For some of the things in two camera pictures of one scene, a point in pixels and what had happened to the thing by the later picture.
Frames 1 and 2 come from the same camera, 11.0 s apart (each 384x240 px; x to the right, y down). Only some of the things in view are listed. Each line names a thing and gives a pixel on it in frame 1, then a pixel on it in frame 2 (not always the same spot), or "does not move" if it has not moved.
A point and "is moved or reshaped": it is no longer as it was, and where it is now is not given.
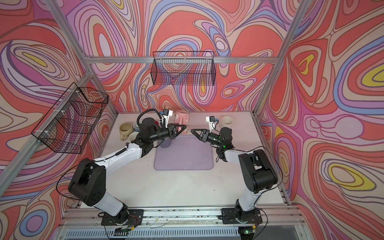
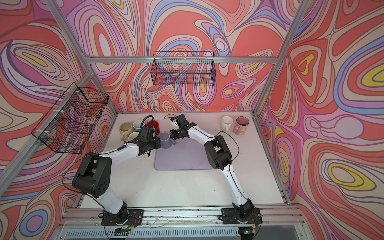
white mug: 227,121 does not move
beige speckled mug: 125,129 does not move
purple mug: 166,143 does not move
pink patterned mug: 181,118 is moved or reshaped
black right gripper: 204,135 → 174,136
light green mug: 132,136 does not move
